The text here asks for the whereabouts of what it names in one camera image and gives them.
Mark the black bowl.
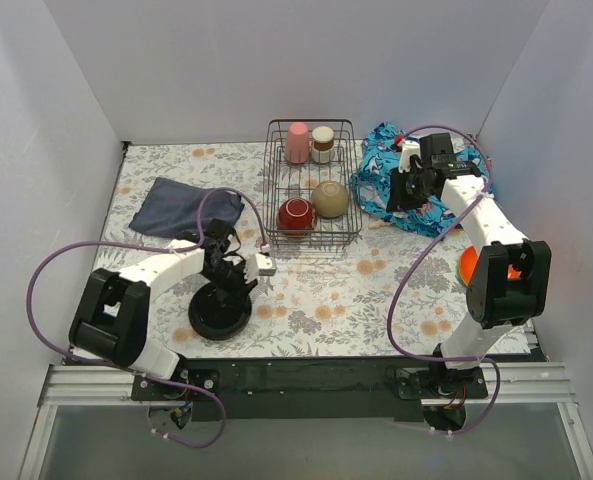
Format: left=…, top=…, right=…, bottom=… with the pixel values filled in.
left=188, top=283, right=252, bottom=341

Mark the beige ceramic bowl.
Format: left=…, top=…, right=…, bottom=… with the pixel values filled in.
left=311, top=181, right=349, bottom=218

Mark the red bowl cream inside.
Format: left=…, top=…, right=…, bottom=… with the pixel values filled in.
left=276, top=197, right=317, bottom=238

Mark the black wire dish rack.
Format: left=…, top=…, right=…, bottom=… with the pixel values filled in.
left=263, top=119, right=362, bottom=254

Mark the steel cup brown band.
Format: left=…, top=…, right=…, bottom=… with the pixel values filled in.
left=310, top=126, right=335, bottom=164

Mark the pink plastic cup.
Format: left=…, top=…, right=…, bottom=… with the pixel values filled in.
left=284, top=122, right=310, bottom=165

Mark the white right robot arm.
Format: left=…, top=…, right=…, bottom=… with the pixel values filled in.
left=388, top=131, right=552, bottom=398

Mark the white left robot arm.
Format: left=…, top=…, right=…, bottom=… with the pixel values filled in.
left=69, top=219, right=259, bottom=400

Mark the blue fish print cloth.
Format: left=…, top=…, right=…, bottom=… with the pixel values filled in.
left=349, top=122, right=495, bottom=238

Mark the floral patterned table mat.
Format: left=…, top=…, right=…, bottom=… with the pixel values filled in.
left=96, top=143, right=470, bottom=358

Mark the orange plastic plate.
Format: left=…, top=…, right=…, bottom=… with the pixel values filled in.
left=458, top=245, right=517, bottom=284

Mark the dark blue folded towel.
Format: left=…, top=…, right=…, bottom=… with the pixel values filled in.
left=129, top=177, right=244, bottom=239

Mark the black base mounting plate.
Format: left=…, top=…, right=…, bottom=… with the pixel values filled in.
left=130, top=355, right=487, bottom=421

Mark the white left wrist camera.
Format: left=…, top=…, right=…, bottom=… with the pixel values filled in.
left=244, top=243, right=277, bottom=282

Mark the aluminium frame rail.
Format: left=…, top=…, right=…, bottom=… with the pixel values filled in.
left=19, top=362, right=593, bottom=479

